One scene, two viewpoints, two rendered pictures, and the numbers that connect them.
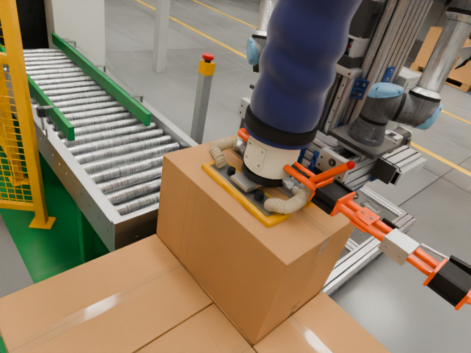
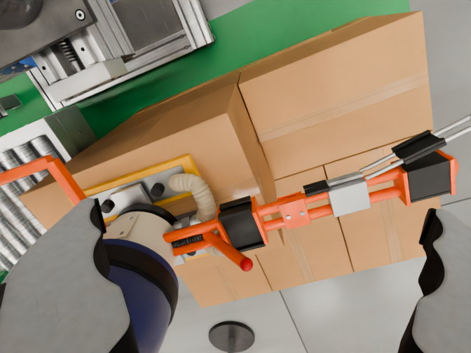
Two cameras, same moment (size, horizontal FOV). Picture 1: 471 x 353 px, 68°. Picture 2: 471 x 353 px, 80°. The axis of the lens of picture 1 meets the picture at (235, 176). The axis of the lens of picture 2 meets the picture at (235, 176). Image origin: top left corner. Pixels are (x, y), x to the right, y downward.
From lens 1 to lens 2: 1.16 m
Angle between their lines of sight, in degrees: 69
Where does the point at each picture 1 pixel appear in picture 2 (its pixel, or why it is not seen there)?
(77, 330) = (230, 274)
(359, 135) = (15, 23)
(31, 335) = (228, 293)
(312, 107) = (150, 340)
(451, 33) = not seen: outside the picture
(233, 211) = (203, 264)
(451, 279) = (428, 195)
